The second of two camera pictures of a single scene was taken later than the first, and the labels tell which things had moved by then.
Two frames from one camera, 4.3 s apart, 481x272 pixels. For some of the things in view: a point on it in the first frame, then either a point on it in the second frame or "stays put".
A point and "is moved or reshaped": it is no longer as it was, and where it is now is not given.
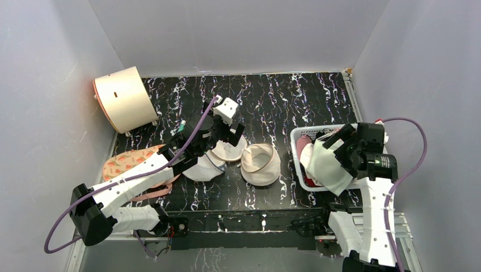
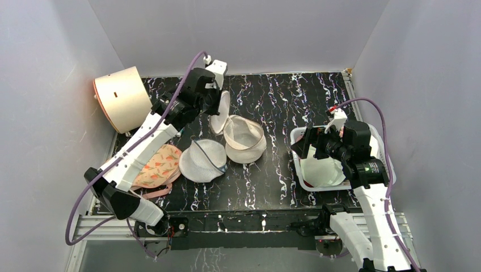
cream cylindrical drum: x=124 y=100 stays put
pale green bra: x=326 y=169 is moved or reshaped
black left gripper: x=233 y=139 to x=214 y=110
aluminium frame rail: x=408 y=238 stays put
